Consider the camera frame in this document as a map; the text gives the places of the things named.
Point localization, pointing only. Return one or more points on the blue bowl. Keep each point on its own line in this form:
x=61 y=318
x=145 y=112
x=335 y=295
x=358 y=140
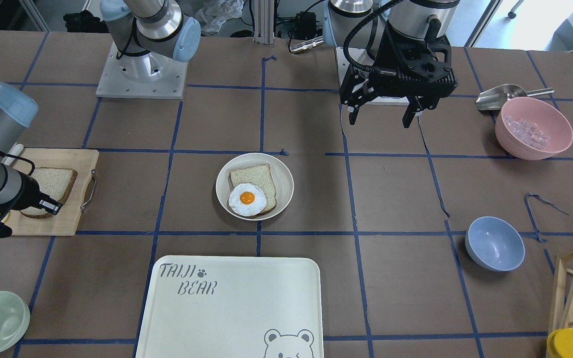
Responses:
x=494 y=244

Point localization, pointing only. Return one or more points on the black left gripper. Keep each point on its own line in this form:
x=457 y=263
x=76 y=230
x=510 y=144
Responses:
x=385 y=55

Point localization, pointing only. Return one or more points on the metal scoop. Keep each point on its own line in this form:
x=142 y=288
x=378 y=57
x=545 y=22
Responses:
x=495 y=98

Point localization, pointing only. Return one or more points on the bread slice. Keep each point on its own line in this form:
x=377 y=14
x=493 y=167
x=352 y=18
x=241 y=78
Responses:
x=260 y=176
x=57 y=183

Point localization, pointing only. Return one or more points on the yellow cup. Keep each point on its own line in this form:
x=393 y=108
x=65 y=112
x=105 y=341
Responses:
x=559 y=343

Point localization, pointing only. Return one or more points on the fake fried egg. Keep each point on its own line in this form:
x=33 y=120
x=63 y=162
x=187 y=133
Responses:
x=247 y=200

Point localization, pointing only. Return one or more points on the cream round plate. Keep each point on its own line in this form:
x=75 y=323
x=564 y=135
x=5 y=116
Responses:
x=282 y=178

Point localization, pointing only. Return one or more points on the pink bowl with ice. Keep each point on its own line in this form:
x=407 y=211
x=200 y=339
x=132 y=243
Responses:
x=532 y=129

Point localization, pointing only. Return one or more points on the cream bear tray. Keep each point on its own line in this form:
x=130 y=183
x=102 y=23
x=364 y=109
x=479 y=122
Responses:
x=232 y=307

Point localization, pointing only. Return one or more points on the wooden cutting board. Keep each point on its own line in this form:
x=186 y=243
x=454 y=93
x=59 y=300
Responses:
x=17 y=190

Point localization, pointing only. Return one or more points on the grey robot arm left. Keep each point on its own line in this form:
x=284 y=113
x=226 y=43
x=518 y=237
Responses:
x=357 y=25

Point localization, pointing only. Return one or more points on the white plastic knife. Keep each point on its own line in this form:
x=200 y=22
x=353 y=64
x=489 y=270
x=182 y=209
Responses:
x=14 y=152

